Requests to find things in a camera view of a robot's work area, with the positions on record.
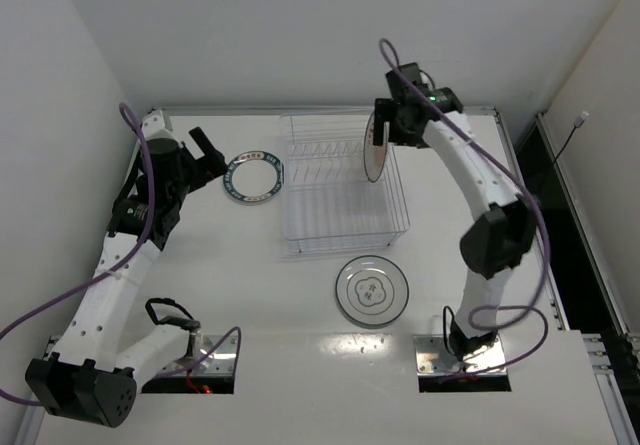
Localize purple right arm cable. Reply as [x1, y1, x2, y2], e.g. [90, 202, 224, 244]
[378, 38, 550, 381]

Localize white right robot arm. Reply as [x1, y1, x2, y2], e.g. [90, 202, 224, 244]
[373, 63, 536, 359]

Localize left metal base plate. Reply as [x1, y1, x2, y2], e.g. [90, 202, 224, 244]
[173, 332, 239, 375]

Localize white wire dish rack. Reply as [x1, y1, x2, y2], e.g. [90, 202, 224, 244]
[279, 109, 410, 256]

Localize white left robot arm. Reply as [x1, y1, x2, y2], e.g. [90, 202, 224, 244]
[25, 115, 227, 428]

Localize white plate grey rings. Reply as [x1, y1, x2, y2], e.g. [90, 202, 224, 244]
[334, 255, 410, 329]

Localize metal base plate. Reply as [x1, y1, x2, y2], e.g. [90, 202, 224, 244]
[173, 332, 239, 375]
[413, 335, 507, 379]

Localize orange sunburst plate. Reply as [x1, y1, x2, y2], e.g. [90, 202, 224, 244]
[363, 113, 389, 183]

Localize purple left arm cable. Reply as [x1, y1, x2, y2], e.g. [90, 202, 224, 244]
[0, 103, 242, 406]

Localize aluminium frame rail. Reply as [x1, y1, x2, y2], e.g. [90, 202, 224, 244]
[495, 113, 639, 444]

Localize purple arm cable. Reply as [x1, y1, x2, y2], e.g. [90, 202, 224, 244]
[0, 103, 242, 406]
[378, 38, 550, 381]

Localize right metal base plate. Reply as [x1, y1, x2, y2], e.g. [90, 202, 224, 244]
[413, 335, 507, 379]

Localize black hanging usb cable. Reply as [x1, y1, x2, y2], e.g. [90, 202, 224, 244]
[552, 110, 590, 166]

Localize green rimmed white plate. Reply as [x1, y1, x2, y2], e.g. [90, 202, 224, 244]
[223, 150, 284, 205]

